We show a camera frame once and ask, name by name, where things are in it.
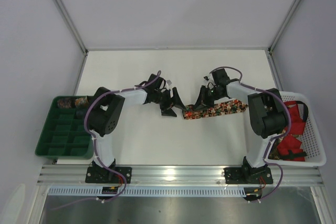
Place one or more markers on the aluminium mounting rail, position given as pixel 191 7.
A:
pixel 143 175

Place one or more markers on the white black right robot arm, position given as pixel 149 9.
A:
pixel 268 115

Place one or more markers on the aluminium frame post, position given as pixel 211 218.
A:
pixel 70 25
pixel 285 23

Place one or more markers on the green divided plastic tray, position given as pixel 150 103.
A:
pixel 63 135

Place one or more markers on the red fabric tie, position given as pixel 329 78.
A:
pixel 290 148

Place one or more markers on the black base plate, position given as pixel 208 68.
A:
pixel 99 175
pixel 233 175

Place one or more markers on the rolled tie in tray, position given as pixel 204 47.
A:
pixel 65 103

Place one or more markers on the white plastic basket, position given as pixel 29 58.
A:
pixel 311 140

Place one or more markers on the colourful patterned necktie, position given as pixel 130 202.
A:
pixel 224 108

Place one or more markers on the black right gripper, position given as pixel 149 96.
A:
pixel 203 98

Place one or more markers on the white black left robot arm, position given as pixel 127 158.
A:
pixel 106 105

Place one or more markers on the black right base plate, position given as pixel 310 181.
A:
pixel 233 175

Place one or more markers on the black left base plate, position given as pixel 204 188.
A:
pixel 99 175

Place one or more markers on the orange brown rolled tie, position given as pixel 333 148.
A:
pixel 81 102

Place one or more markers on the aluminium frame post left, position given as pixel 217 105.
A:
pixel 70 25

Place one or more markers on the aluminium frame post right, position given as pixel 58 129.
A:
pixel 285 23

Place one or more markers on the white slotted cable duct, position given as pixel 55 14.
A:
pixel 140 191

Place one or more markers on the dark gold patterned tie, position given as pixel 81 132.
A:
pixel 274 153

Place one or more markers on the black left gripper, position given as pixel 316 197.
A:
pixel 168 100

